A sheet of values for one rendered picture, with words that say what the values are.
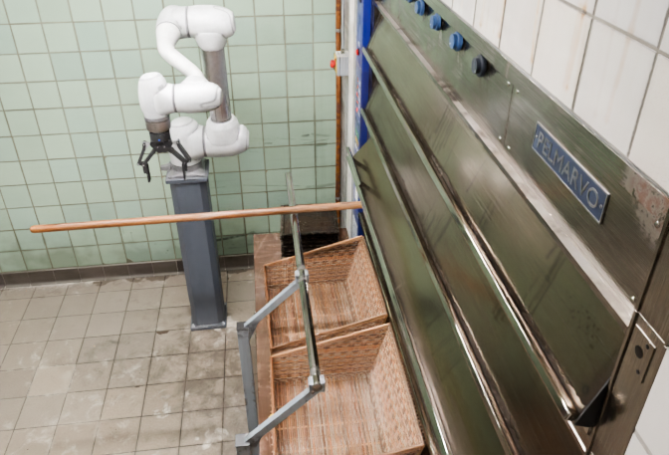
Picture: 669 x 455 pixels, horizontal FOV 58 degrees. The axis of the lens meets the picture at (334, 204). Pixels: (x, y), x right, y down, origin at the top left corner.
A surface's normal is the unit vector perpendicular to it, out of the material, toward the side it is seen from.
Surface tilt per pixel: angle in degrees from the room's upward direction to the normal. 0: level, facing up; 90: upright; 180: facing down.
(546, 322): 70
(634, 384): 90
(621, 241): 90
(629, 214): 90
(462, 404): 49
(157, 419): 0
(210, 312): 90
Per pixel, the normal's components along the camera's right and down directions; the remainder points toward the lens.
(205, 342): 0.00, -0.85
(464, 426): -0.75, -0.51
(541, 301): -0.93, -0.22
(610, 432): -0.99, 0.07
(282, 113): 0.13, 0.52
